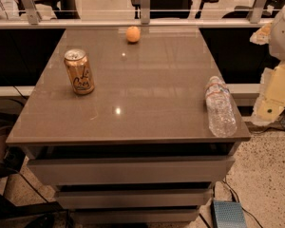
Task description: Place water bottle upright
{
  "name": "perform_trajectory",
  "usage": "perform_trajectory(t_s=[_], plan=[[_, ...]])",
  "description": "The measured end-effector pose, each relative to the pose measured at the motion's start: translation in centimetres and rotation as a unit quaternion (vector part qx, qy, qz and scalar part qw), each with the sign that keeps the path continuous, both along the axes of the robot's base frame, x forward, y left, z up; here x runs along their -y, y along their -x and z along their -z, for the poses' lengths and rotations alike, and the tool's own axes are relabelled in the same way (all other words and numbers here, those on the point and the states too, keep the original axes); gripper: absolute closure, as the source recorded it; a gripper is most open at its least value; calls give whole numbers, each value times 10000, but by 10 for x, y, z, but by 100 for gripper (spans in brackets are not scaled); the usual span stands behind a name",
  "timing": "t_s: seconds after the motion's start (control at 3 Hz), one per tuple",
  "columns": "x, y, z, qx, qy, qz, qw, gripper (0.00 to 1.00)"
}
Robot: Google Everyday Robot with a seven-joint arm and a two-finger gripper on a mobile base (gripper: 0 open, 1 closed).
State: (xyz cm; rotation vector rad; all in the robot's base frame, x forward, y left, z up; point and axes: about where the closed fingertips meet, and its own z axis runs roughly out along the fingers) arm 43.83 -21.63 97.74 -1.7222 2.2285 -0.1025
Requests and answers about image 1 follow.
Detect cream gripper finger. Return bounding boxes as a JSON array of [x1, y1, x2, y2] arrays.
[[252, 61, 285, 126], [250, 23, 272, 46]]

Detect grey drawer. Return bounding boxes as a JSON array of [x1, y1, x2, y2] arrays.
[[28, 156, 235, 185], [55, 189, 212, 209], [72, 209, 199, 224]]

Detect seated person in background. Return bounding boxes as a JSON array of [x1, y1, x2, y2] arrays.
[[0, 0, 54, 25]]

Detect grey railing with posts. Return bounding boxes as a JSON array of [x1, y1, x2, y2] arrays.
[[0, 0, 276, 30]]

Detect black office chair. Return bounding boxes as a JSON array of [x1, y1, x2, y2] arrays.
[[223, 0, 285, 19], [131, 0, 219, 19]]

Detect black equipment at left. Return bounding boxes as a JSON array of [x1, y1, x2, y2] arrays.
[[0, 98, 66, 228]]

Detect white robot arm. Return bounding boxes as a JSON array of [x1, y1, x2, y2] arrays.
[[250, 5, 285, 126]]

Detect clear plastic water bottle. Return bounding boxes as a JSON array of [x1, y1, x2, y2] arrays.
[[205, 76, 237, 138]]

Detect orange LaCroix soda can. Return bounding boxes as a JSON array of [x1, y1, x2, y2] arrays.
[[64, 48, 94, 95]]

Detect grey drawer cabinet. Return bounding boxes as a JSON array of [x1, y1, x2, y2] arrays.
[[8, 28, 250, 215]]

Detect orange fruit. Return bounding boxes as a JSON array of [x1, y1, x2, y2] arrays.
[[125, 27, 141, 43]]

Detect top grey drawer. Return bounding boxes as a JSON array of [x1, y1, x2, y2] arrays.
[[28, 156, 235, 185]]

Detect black office chair centre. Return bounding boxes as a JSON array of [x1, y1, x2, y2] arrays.
[[131, 0, 219, 19]]

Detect black floor cable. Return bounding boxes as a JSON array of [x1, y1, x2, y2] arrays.
[[221, 178, 264, 228]]

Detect black office chair right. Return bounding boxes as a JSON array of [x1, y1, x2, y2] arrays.
[[223, 0, 285, 19]]

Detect middle grey drawer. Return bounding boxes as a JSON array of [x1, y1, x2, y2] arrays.
[[55, 189, 212, 209]]

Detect bottom grey drawer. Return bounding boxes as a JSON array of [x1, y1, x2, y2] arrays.
[[72, 209, 199, 224]]

